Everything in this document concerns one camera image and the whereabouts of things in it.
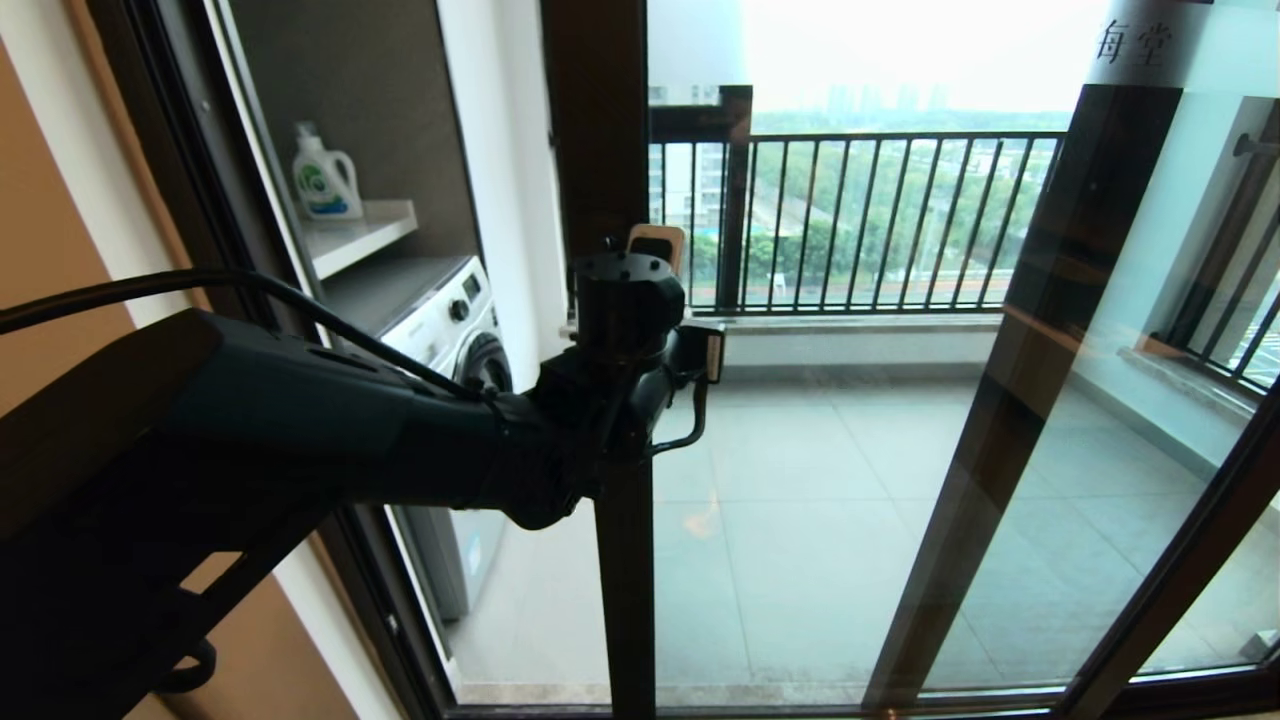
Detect white front-load washing machine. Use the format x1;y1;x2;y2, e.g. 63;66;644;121
320;255;516;621

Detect dark brown cabinet niche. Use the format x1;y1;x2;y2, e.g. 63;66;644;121
228;0;481;263

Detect dark framed fixed glass door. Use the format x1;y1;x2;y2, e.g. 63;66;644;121
862;85;1280;713

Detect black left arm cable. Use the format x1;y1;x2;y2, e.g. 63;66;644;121
0;268;491;401

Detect dark outer door frame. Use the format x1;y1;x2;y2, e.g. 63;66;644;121
85;0;621;720

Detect white laundry detergent bottle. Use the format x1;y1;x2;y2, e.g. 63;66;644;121
292;122;363;221

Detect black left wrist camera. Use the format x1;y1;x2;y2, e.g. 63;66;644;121
573;250;688;351

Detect thin black camera cable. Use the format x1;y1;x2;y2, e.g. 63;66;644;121
648;378;711;458

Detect dark balcony window frame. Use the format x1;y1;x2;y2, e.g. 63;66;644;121
648;85;753;311

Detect dark framed glass sliding door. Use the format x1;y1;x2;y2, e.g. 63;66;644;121
540;0;1280;720

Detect white wall shelf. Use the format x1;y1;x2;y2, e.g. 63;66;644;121
300;198;419;281

